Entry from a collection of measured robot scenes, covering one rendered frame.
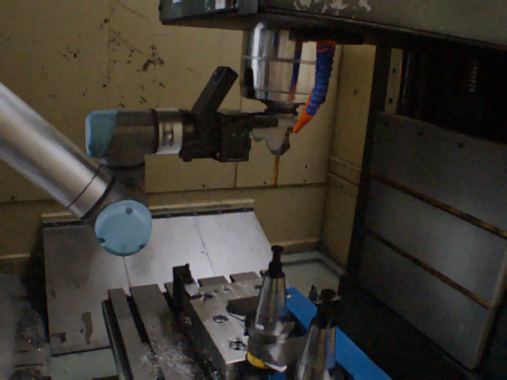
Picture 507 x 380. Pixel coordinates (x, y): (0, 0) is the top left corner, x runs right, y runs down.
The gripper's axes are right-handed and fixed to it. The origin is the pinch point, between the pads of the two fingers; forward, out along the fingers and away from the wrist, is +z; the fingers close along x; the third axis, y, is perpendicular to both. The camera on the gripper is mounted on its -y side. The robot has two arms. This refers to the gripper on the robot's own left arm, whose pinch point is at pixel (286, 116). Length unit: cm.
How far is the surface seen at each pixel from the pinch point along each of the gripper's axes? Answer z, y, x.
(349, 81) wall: 81, 0, -93
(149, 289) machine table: -18, 53, -36
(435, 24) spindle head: 1.6, -16.9, 32.4
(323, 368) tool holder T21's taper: -17, 18, 44
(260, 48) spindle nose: -7.9, -12.1, 3.8
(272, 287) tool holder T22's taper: -17.5, 14.6, 31.9
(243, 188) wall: 37, 49, -101
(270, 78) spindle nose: -6.7, -7.4, 5.6
